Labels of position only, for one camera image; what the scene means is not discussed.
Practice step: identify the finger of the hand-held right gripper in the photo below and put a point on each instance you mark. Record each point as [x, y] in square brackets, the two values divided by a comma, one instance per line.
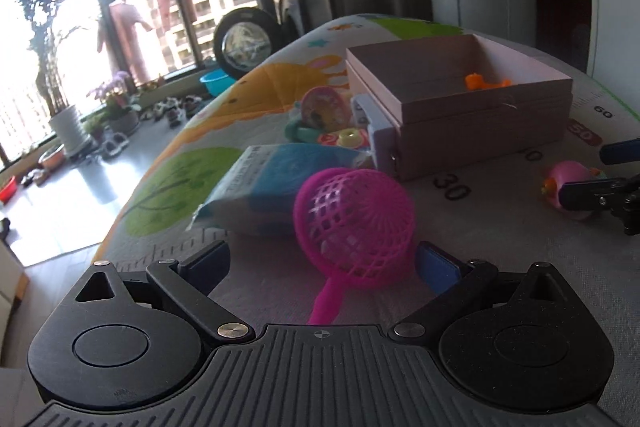
[620, 152]
[580, 196]

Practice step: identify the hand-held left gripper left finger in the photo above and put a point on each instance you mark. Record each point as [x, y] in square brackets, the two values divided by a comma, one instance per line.
[210, 263]

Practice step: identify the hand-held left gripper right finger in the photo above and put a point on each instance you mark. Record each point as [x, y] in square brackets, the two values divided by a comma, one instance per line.
[437, 268]

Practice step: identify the pink round toy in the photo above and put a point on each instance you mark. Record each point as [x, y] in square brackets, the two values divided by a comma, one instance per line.
[325, 107]
[567, 172]

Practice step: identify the pink mesh scoop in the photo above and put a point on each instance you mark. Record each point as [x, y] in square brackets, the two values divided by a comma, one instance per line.
[360, 227]

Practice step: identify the blue tissue packet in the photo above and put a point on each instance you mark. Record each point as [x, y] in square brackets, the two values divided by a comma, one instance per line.
[260, 187]

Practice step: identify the pink cardboard box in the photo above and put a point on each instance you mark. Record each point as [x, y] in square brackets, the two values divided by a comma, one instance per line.
[475, 127]

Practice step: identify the teal crank toy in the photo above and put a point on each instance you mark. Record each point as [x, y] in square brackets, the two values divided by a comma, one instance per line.
[299, 133]

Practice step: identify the colourful printed play mat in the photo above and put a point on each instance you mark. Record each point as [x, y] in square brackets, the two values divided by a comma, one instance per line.
[500, 237]

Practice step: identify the orange plastic toy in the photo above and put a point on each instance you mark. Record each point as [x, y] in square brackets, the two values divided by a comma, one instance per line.
[480, 83]

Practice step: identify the white plastic toy case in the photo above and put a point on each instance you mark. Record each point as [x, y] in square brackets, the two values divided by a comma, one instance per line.
[375, 127]

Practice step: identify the row of small shoes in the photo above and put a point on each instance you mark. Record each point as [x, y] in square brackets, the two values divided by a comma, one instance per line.
[172, 112]

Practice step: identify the flowering plant in grey pot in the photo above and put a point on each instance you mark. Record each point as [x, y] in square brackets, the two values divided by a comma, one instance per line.
[122, 119]

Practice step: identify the blue plastic basin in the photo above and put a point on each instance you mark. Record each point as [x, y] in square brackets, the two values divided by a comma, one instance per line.
[216, 83]

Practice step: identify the orange flower pot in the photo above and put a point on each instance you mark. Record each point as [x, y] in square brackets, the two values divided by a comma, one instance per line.
[51, 158]

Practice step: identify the tall plant in white pot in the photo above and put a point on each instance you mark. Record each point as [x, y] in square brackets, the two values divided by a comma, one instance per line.
[66, 127]

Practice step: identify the black tyre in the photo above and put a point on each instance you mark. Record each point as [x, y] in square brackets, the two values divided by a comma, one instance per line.
[227, 32]

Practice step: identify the hanging pink garment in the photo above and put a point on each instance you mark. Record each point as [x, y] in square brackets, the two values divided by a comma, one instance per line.
[127, 37]

